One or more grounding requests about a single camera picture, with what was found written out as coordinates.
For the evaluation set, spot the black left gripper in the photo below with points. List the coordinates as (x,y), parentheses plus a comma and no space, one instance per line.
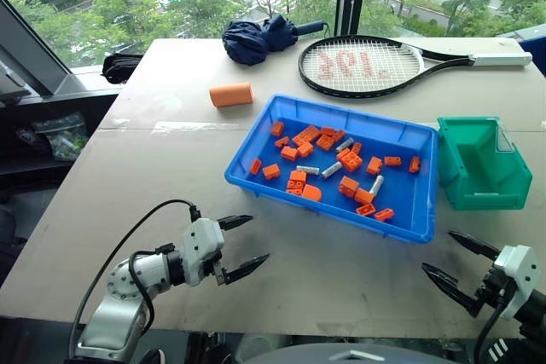
(218,272)

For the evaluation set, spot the navy folded umbrella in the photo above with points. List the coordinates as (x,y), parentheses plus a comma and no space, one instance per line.
(256,40)

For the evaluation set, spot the dark object with white stripes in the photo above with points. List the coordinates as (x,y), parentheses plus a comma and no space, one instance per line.
(497,349)

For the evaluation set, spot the clear plastic bag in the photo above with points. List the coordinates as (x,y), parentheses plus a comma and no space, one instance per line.
(64,136)

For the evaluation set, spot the green plastic bin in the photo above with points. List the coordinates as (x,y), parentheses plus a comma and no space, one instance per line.
(478,180)

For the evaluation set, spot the orange plastic building brick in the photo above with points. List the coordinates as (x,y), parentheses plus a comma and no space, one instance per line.
(306,135)

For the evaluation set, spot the black bag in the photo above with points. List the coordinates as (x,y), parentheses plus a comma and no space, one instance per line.
(121,67)

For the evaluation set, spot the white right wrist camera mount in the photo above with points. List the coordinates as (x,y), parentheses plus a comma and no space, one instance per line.
(518,268)

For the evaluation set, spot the slanted dark window frame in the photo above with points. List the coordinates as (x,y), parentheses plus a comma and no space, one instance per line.
(34,48)

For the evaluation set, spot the orange building block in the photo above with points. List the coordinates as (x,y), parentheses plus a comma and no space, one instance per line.
(365,209)
(327,130)
(349,186)
(414,164)
(325,142)
(338,136)
(374,165)
(271,171)
(297,180)
(289,153)
(305,149)
(356,148)
(384,214)
(392,161)
(350,160)
(281,141)
(277,128)
(255,166)
(364,196)

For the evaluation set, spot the black white tennis racket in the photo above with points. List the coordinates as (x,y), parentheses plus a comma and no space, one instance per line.
(362,66)

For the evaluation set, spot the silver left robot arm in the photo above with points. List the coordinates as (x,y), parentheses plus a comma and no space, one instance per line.
(123,287)

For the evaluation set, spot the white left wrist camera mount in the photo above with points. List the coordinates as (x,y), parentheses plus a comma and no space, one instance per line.
(204,244)

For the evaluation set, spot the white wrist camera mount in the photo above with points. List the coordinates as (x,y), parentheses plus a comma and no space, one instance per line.
(518,268)
(204,244)

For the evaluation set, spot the blue plastic tray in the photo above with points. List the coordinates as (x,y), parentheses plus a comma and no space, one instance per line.
(405,206)

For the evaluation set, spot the orange foam cylinder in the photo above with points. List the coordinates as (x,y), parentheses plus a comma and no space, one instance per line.
(231,94)

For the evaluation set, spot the orange curved building brick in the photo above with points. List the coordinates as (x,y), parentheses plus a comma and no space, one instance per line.
(311,192)

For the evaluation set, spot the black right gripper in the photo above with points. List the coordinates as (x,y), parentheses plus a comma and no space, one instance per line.
(492,289)

